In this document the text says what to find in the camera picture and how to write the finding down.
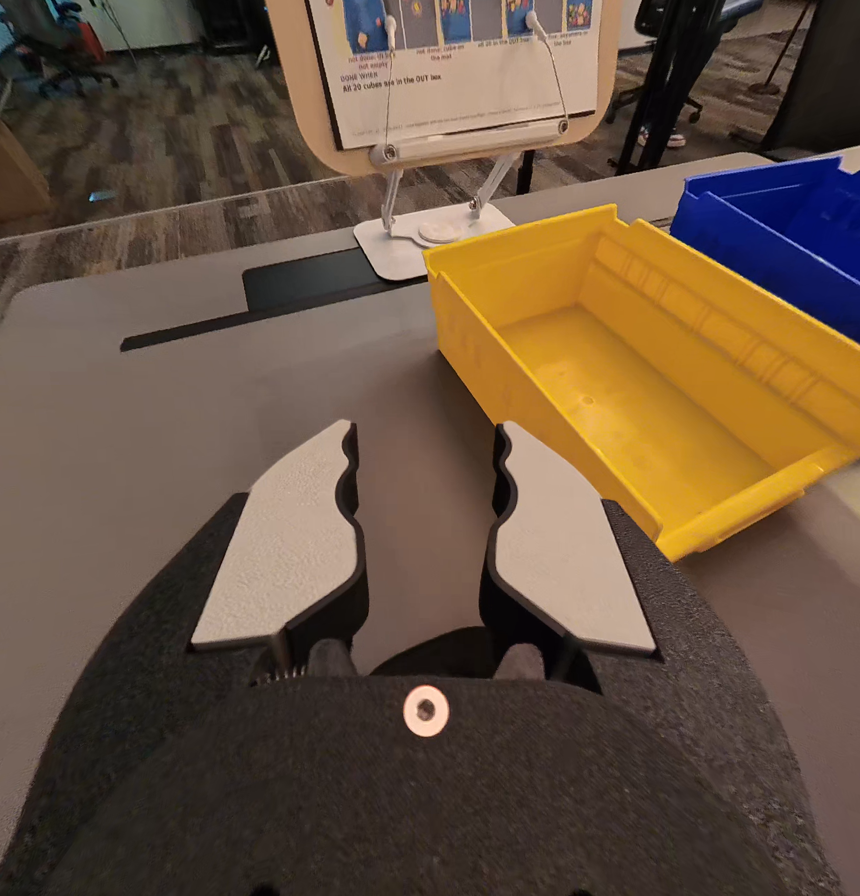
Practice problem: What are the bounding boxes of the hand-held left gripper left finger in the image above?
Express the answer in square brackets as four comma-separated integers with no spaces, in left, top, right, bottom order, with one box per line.
[190,419,368,653]

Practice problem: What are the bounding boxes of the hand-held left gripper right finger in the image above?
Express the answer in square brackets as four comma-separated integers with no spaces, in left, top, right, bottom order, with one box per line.
[480,420,657,659]

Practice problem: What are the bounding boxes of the yellow plastic box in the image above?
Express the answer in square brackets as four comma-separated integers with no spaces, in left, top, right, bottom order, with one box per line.
[423,203,860,563]

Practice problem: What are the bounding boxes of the blue plastic box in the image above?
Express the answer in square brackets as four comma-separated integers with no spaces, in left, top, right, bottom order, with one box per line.
[670,155,860,354]

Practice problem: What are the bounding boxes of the open cardboard box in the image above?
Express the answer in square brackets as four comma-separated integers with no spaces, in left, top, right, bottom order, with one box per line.
[0,98,53,239]

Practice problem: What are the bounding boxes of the instruction sheet on stand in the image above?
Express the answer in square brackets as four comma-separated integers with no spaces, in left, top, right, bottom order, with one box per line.
[262,0,623,282]

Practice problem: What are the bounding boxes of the printed instruction sheet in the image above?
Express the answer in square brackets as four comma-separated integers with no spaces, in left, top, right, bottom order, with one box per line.
[304,0,602,151]

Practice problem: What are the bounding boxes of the black mesh office chair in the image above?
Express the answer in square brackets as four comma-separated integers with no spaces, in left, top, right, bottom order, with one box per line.
[0,0,119,99]

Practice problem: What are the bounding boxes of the dark panel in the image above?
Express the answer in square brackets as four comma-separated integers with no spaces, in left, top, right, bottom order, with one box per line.
[762,0,860,158]

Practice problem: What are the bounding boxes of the black desk cable cover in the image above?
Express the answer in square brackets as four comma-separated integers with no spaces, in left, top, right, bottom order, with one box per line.
[120,248,431,353]

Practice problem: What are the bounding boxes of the black sign frame stand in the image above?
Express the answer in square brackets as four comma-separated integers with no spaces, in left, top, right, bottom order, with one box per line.
[605,0,725,176]

